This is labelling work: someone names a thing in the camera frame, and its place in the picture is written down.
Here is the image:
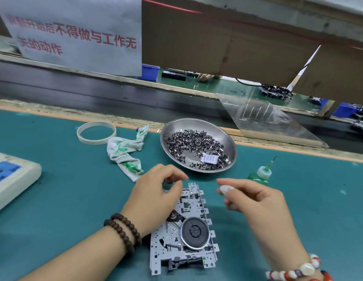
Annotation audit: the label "person's left hand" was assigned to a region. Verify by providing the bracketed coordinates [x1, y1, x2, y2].
[122, 164, 189, 238]

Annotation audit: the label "person's right hand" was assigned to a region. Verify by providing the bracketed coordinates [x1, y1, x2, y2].
[217, 178, 311, 270]

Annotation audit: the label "green glue squeeze bottle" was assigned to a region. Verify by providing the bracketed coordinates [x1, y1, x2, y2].
[247, 155, 279, 186]

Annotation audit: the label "metal deck chassis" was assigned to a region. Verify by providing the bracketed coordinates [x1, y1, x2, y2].
[149, 182, 220, 276]

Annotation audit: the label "white green-stained cloth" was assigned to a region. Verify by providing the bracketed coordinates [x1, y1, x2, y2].
[107, 126, 150, 182]

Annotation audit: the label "pile of small metal parts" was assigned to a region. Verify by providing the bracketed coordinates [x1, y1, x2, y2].
[166, 128, 231, 170]

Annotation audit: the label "round metal bowl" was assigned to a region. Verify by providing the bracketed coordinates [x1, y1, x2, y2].
[160, 118, 238, 174]

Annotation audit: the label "finished mechanisms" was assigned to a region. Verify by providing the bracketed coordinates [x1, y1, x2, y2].
[259, 85, 293, 101]

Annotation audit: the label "black conveyor belt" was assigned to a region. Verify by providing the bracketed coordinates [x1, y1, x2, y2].
[0, 58, 363, 153]

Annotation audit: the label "person's left forearm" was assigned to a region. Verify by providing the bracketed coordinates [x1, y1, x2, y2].
[20, 225, 132, 281]

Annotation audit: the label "clear plastic sheet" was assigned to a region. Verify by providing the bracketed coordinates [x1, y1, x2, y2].
[218, 93, 330, 149]

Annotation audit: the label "black flat box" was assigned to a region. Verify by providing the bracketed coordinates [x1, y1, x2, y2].
[162, 69, 187, 81]

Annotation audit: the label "blue plastic bin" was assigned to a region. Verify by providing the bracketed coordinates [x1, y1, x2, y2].
[141, 64, 160, 81]
[334, 102, 359, 119]

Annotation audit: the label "white blue power strip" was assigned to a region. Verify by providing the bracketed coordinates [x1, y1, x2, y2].
[0, 150, 43, 215]

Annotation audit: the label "brown cardboard panel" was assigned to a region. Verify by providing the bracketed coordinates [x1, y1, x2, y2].
[141, 0, 363, 106]

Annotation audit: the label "white paper sign red text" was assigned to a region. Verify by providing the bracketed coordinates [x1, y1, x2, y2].
[0, 0, 143, 78]

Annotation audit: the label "wooden shelf beam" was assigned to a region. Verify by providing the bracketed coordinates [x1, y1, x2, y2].
[187, 0, 363, 41]

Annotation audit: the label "brown bead bracelet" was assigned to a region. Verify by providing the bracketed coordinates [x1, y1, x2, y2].
[104, 213, 143, 256]

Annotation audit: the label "red white bead bracelet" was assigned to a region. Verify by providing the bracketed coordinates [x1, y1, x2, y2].
[265, 253, 334, 281]

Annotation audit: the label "white tape ring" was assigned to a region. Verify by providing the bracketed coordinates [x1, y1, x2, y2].
[76, 121, 117, 145]

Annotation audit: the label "red cord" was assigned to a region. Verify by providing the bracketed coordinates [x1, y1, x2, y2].
[142, 0, 363, 53]

